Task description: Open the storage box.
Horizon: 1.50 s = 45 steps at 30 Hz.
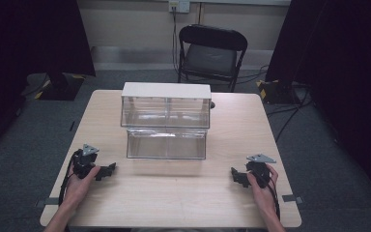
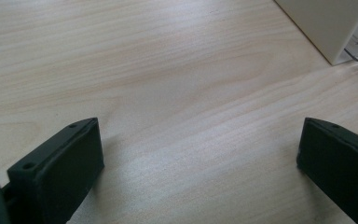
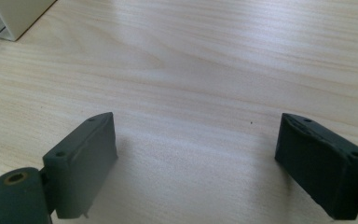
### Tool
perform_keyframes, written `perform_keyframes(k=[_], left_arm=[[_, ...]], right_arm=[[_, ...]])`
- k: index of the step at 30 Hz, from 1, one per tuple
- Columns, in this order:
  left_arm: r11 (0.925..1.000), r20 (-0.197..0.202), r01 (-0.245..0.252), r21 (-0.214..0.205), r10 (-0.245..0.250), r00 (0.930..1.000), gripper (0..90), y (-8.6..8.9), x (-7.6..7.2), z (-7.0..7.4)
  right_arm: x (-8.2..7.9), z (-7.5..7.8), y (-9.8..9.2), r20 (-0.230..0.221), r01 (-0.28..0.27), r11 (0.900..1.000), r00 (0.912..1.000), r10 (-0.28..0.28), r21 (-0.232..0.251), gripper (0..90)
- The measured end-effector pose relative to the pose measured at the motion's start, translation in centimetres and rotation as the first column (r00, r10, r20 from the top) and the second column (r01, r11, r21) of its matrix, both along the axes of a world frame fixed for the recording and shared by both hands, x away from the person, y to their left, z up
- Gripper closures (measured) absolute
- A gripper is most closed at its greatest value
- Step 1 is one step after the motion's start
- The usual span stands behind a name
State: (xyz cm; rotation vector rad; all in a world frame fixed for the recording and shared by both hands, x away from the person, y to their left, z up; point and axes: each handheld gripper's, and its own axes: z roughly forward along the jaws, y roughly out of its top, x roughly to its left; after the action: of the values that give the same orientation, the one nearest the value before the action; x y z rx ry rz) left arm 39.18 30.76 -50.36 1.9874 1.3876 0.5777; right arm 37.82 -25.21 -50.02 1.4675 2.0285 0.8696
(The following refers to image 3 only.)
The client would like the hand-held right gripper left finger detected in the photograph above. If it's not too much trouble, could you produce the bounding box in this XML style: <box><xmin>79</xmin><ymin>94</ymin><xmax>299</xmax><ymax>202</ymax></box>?
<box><xmin>42</xmin><ymin>111</ymin><xmax>119</xmax><ymax>219</ymax></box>

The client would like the white box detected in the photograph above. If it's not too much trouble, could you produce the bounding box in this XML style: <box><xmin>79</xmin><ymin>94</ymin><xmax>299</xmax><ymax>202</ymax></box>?
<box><xmin>0</xmin><ymin>0</ymin><xmax>58</xmax><ymax>42</ymax></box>

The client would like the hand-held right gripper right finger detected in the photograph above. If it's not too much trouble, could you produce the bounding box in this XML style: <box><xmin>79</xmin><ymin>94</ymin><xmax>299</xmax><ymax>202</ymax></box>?
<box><xmin>274</xmin><ymin>112</ymin><xmax>358</xmax><ymax>221</ymax></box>

